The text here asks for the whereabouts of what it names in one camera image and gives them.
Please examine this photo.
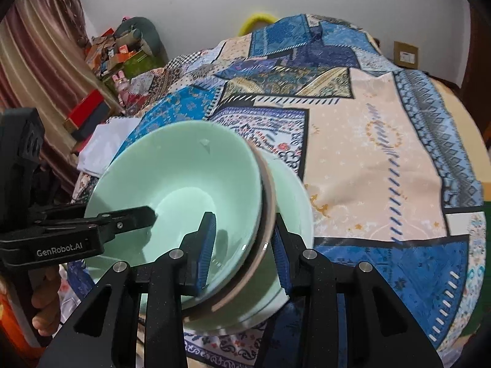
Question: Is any pink rabbit toy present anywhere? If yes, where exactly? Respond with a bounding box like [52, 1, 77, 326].
[113, 71, 133, 104]

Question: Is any striped brown curtain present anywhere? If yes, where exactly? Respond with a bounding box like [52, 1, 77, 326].
[0, 0, 127, 200]

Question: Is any green plate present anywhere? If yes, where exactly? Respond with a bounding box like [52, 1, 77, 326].
[180, 155, 315, 334]

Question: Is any pink bowl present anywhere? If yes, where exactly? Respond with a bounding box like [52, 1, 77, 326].
[211, 149, 277, 313]

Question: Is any white cloth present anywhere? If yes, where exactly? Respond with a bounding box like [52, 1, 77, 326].
[77, 117, 142, 177]

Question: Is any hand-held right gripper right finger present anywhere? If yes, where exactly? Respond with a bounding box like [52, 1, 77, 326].
[273, 213, 444, 368]

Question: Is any person's left forearm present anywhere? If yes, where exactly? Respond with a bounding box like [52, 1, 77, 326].
[0, 293, 41, 358]

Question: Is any red box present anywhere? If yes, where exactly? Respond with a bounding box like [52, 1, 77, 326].
[63, 90, 108, 131]

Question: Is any dark grey box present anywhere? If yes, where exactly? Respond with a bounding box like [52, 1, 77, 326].
[71, 111, 112, 140]

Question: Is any brown wooden door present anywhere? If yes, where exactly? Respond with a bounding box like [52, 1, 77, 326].
[458, 0, 491, 96]

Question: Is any person's left hand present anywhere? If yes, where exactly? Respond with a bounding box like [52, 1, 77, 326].
[31, 267, 63, 337]

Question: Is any small cardboard box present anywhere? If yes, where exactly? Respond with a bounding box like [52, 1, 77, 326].
[394, 41, 419, 69]

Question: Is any green bowl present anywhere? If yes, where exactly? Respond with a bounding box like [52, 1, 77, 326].
[83, 120, 265, 307]

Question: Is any patterned paper bag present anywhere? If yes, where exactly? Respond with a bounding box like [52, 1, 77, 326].
[85, 33, 116, 70]

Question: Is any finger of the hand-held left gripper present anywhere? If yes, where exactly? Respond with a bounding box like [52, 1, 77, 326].
[82, 205, 159, 239]

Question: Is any green cardboard box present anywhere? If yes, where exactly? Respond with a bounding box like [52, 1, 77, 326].
[102, 48, 154, 81]

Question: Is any patchwork printed blanket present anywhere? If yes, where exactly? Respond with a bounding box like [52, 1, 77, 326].
[69, 13, 486, 368]

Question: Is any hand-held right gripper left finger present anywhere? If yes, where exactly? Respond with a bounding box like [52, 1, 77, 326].
[36, 212, 218, 368]

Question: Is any yellow foam hoop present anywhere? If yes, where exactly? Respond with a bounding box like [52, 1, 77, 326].
[238, 11, 277, 37]

